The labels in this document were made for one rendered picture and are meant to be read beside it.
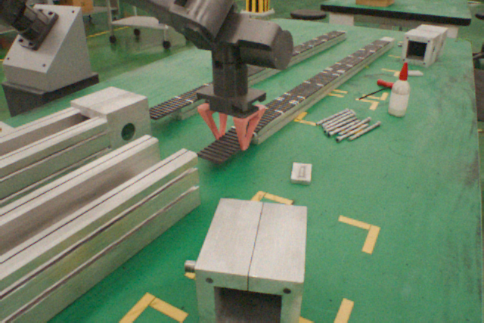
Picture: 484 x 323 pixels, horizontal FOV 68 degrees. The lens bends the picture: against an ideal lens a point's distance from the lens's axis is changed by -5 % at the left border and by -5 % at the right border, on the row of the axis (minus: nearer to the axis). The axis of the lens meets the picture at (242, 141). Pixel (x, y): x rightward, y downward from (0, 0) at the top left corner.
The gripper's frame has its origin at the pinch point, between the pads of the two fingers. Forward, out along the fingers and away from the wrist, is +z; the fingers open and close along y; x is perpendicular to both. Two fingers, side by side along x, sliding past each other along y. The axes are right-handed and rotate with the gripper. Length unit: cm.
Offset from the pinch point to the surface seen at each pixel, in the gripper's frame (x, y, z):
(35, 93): -4, -62, 2
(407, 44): 79, 11, -3
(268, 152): 3.9, 5.1, 2.5
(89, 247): -32.4, 5.5, -3.1
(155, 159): -15.9, -1.9, -3.3
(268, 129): 9.9, 1.4, 1.4
